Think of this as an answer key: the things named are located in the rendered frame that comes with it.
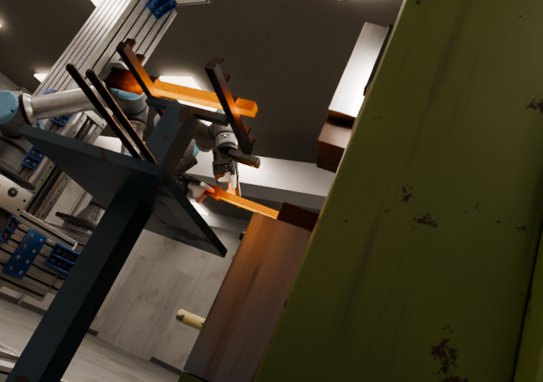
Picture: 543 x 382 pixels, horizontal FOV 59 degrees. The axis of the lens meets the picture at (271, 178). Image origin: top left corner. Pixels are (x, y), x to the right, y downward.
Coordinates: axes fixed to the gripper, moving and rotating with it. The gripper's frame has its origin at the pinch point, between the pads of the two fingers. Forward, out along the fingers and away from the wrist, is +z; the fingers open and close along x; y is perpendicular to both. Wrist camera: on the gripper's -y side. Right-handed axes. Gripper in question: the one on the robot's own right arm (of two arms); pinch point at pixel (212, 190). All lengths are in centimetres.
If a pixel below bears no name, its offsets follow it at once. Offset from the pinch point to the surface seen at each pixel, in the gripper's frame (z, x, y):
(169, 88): 0, 58, 0
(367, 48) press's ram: 31, 13, -65
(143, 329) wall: -371, -1035, 43
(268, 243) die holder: 29.2, 22.0, 16.0
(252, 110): 22, 60, 1
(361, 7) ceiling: -20, -181, -275
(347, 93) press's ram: 31, 13, -44
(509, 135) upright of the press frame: 75, 49, -21
